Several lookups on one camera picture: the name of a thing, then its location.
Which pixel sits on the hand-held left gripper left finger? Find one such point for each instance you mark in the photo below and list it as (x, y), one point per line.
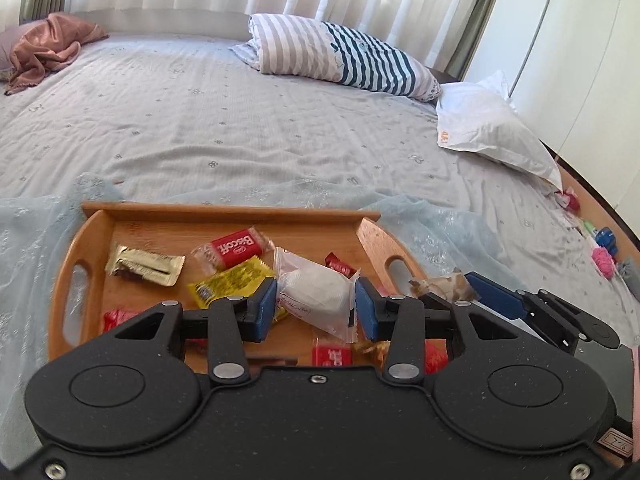
(265, 310)

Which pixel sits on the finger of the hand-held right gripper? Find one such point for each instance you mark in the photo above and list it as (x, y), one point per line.
(495, 295)

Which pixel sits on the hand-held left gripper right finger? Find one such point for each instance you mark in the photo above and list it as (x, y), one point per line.
(367, 310)

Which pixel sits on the yellow snack packet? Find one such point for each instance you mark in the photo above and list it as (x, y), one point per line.
(230, 283)

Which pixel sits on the clear packet with white pastry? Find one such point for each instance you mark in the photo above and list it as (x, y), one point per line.
(312, 292)

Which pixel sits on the dark red wafer packet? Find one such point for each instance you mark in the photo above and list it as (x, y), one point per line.
(340, 264)

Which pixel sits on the brown almond packet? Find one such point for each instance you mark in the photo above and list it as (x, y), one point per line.
(440, 284)

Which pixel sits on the red nut packet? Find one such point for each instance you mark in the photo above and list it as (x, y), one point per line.
(332, 356)

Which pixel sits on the red biscuit packet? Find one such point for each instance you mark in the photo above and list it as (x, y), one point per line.
(235, 247)

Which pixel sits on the wooden tray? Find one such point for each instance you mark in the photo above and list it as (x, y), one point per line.
(165, 230)

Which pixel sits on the gold foil snack packet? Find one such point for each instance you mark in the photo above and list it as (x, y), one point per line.
(145, 265)

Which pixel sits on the long red chocolate bar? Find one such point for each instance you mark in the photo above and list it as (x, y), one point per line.
(117, 318)

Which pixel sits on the pink fluffy toy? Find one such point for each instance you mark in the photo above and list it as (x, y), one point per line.
(604, 262)

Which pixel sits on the grey small toy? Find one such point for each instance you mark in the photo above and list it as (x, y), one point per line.
(629, 270)

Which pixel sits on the green and white small toy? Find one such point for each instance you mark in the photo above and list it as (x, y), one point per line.
(589, 227)

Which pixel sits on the red and white small toy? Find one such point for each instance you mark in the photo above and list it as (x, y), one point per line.
(567, 200)

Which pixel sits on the blue small toy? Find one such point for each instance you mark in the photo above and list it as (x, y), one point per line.
(606, 238)

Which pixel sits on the white pillow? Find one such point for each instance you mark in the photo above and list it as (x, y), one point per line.
(490, 130)

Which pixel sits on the bed with grey sheet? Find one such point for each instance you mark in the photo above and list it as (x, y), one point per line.
(200, 110)

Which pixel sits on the white wardrobe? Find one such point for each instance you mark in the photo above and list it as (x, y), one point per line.
(575, 60)

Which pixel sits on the striped pillow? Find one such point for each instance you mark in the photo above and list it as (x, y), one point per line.
(340, 50)

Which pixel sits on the pink crumpled cloth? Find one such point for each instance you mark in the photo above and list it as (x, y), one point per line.
(50, 45)

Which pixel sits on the mauve pillow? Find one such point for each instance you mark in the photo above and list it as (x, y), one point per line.
(7, 45)

